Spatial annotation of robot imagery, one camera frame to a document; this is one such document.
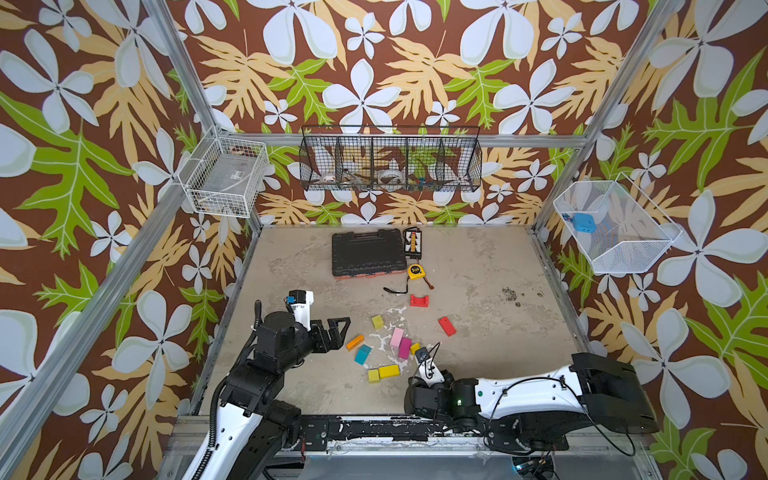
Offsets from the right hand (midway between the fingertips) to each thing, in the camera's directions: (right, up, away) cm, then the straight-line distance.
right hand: (419, 386), depth 81 cm
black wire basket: (-7, +68, +18) cm, 71 cm away
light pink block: (-6, +11, +10) cm, 16 cm away
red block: (+10, +14, +13) cm, 21 cm away
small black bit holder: (+1, +42, +34) cm, 54 cm away
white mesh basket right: (+55, +42, -4) cm, 69 cm away
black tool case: (-16, +37, +27) cm, 48 cm away
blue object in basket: (+49, +46, +6) cm, 68 cm away
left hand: (-22, +20, -8) cm, 31 cm away
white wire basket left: (-56, +59, +5) cm, 82 cm away
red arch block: (+2, +21, +17) cm, 27 cm away
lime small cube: (-13, +2, +1) cm, 13 cm away
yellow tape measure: (+1, +30, +24) cm, 38 cm away
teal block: (-16, +7, +6) cm, 19 cm away
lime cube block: (-12, +15, +11) cm, 22 cm away
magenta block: (-4, +8, +7) cm, 12 cm away
